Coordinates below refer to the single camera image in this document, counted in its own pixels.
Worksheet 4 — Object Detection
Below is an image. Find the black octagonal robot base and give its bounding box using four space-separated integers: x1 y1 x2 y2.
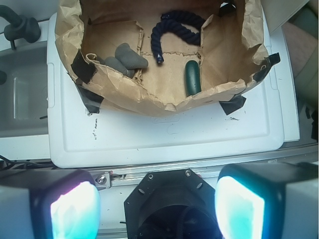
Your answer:
124 169 223 239

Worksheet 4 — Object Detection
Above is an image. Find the grey sink faucet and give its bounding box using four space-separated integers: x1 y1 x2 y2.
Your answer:
0 5 41 50

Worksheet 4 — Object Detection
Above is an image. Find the metal corner bracket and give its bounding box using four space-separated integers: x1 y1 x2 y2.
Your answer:
93 172 112 191

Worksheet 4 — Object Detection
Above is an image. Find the dark green plastic pickle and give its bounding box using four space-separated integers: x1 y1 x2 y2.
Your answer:
184 60 201 97

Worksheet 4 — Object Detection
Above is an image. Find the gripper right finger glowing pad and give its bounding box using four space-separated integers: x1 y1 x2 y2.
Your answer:
215 162 319 239

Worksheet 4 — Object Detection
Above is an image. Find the aluminium extrusion rail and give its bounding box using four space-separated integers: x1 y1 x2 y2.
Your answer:
0 144 319 190

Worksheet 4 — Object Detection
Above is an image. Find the black tape strip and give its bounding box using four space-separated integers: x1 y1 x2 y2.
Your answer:
252 52 281 84
219 95 246 115
76 85 104 114
71 49 97 84

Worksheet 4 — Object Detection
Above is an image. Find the grey sink basin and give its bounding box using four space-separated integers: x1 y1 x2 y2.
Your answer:
0 41 48 137

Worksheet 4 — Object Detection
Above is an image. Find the white plastic bin lid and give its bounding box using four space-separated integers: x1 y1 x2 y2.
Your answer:
47 15 284 168

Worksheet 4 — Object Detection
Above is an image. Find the navy blue twisted rope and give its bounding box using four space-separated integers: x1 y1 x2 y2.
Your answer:
150 9 206 65

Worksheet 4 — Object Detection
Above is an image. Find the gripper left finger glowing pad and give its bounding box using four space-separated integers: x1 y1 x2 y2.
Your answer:
0 169 101 239

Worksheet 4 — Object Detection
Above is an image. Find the brown paper bag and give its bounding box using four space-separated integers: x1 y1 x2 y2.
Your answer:
55 0 269 117

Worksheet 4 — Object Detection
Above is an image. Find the grey plush elephant toy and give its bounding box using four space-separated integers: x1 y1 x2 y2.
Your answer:
98 43 149 79

